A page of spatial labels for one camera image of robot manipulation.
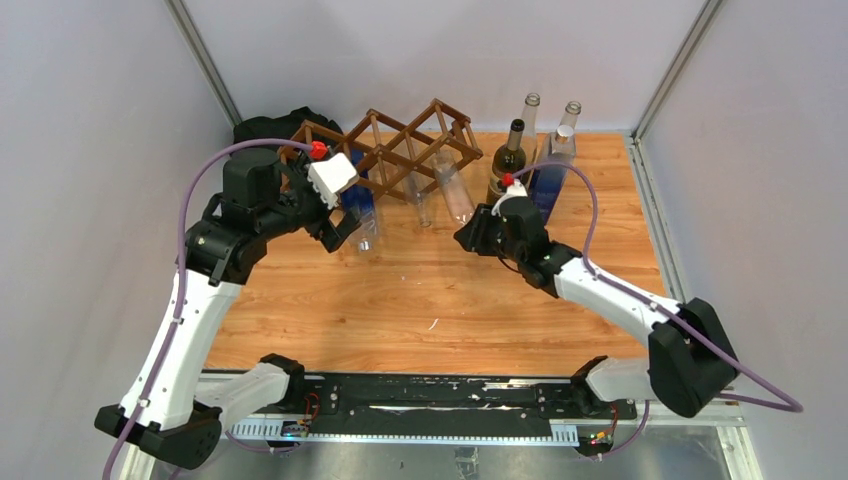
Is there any small clear bottle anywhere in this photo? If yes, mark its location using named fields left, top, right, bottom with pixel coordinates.
left=432, top=150, right=475, bottom=226
left=403, top=172, right=432, bottom=228

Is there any aluminium table edge rail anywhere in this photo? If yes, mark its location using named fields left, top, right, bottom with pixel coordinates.
left=624, top=136, right=686, bottom=300

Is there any brown wooden wine rack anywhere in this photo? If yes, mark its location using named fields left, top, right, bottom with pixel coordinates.
left=292, top=98, right=483, bottom=200

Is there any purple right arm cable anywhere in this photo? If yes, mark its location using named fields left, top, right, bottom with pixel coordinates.
left=503, top=160, right=804, bottom=460

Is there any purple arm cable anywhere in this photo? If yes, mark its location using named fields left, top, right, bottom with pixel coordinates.
left=503, top=160, right=804, bottom=460
left=101, top=138, right=329, bottom=480

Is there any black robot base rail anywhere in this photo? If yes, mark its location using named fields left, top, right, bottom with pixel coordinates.
left=225, top=370, right=641, bottom=445

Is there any black cloth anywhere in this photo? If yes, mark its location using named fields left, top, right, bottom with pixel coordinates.
left=232, top=106, right=343, bottom=144

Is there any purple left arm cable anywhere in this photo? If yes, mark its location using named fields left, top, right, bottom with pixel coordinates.
left=101, top=138, right=329, bottom=480

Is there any clear bottle with black label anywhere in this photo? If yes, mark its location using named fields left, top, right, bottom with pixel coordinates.
left=521, top=92, right=541, bottom=167

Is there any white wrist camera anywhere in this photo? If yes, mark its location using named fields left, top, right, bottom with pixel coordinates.
left=307, top=153, right=359, bottom=210
left=491, top=174, right=528, bottom=216

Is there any dark green wine bottle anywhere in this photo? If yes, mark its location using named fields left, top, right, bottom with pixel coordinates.
left=486, top=118, right=527, bottom=204

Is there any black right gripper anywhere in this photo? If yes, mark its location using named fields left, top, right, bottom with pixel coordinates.
left=453, top=203, right=525, bottom=264

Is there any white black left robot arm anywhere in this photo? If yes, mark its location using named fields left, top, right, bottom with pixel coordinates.
left=95, top=138, right=359, bottom=472

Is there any clear plain glass bottle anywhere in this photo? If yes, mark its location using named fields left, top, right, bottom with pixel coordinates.
left=556, top=100, right=582, bottom=139

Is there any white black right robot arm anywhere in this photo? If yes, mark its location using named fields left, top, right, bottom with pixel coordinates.
left=453, top=197, right=740, bottom=418

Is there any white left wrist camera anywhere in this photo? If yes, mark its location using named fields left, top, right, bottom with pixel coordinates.
left=307, top=153, right=359, bottom=210

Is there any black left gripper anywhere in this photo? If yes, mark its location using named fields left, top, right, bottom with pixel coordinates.
left=257, top=148, right=362, bottom=250

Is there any blue clear bottle lettered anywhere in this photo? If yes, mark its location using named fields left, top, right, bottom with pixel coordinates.
left=530, top=124, right=576, bottom=224

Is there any blue clear bottle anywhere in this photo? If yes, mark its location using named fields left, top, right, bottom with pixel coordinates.
left=341, top=185, right=380, bottom=253

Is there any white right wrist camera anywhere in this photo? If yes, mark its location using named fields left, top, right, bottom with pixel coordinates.
left=491, top=174, right=528, bottom=216

